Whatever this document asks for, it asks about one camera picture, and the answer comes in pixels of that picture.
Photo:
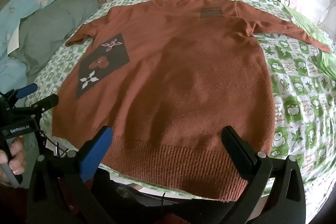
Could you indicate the person's left hand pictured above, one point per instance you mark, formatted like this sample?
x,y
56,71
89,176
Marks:
x,y
16,158

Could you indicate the grey-green pillow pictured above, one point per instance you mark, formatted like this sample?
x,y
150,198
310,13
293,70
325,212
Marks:
x,y
50,27

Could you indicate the orange-brown knit sweater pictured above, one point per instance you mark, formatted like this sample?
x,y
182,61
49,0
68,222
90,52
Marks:
x,y
173,82

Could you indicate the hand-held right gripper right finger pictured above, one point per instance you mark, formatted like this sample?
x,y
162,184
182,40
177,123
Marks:
x,y
240,153

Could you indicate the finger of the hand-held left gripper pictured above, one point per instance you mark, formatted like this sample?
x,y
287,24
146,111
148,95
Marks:
x,y
26,89
44,104

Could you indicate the green checked blanket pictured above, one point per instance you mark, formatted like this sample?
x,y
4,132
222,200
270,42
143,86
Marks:
x,y
296,87

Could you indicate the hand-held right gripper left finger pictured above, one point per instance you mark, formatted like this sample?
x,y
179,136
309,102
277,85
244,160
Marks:
x,y
96,153

